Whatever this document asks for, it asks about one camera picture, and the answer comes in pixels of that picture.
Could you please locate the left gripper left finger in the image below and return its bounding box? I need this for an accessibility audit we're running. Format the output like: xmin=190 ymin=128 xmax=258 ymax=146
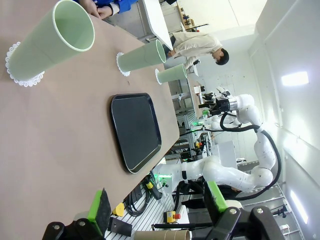
xmin=42 ymin=187 xmax=112 ymax=240

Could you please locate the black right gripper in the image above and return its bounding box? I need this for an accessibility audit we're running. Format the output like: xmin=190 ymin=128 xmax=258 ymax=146
xmin=198 ymin=96 xmax=237 ymax=118

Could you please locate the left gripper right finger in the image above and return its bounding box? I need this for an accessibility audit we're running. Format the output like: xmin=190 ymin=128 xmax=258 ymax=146
xmin=203 ymin=179 xmax=286 ymax=240

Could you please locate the pale green plastic cup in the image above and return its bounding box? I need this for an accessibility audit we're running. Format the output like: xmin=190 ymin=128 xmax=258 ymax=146
xmin=8 ymin=0 xmax=96 ymax=81
xmin=156 ymin=63 xmax=188 ymax=84
xmin=117 ymin=39 xmax=167 ymax=73

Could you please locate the person's left forearm blue sleeve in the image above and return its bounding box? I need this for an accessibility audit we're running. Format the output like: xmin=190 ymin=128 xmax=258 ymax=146
xmin=109 ymin=0 xmax=139 ymax=16

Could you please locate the person's left hand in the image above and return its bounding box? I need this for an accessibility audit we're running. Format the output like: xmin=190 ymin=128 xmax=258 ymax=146
xmin=97 ymin=5 xmax=114 ymax=20

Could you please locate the person's right hand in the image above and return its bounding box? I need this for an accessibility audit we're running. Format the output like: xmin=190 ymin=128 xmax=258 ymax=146
xmin=80 ymin=0 xmax=101 ymax=19

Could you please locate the small yellow block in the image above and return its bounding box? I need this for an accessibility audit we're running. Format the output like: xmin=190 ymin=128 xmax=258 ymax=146
xmin=112 ymin=202 xmax=125 ymax=216

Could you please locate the workbench with lab equipment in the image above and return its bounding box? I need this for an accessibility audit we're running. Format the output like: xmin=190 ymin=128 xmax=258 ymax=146
xmin=186 ymin=74 xmax=218 ymax=118

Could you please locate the black flat box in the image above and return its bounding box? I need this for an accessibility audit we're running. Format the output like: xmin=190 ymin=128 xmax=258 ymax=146
xmin=107 ymin=216 xmax=133 ymax=237

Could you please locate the white cabinet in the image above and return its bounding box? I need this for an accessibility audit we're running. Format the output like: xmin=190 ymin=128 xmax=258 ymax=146
xmin=216 ymin=139 xmax=238 ymax=166

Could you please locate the black rod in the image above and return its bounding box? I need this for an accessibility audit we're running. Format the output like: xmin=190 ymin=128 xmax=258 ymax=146
xmin=150 ymin=223 xmax=197 ymax=230

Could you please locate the yellow emergency stop button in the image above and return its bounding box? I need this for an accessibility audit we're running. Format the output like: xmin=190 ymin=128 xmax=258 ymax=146
xmin=163 ymin=210 xmax=182 ymax=224

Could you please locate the brown cardboard tube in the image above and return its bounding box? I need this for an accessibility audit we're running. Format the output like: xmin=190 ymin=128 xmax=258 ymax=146
xmin=134 ymin=229 xmax=192 ymax=240

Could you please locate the person in cream jacket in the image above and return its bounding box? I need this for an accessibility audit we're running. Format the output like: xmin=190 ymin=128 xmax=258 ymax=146
xmin=166 ymin=31 xmax=230 ymax=67

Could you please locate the black plastic tray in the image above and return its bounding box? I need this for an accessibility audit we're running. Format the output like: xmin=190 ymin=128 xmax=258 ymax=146
xmin=110 ymin=92 xmax=163 ymax=175

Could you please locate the ceiling light panel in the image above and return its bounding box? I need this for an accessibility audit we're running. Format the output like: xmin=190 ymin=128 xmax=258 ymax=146
xmin=280 ymin=71 xmax=310 ymax=87
xmin=289 ymin=189 xmax=310 ymax=225

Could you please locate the wooden shelf with items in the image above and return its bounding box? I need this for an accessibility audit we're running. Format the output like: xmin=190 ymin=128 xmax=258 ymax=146
xmin=176 ymin=4 xmax=210 ymax=33

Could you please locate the white table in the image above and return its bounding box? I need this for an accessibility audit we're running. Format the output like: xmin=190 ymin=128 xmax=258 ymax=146
xmin=138 ymin=0 xmax=175 ymax=51

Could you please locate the black cable bundle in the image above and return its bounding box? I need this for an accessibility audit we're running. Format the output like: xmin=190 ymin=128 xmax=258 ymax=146
xmin=123 ymin=172 xmax=151 ymax=217

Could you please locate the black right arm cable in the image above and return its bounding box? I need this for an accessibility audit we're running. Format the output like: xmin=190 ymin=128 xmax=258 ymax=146
xmin=219 ymin=111 xmax=283 ymax=201

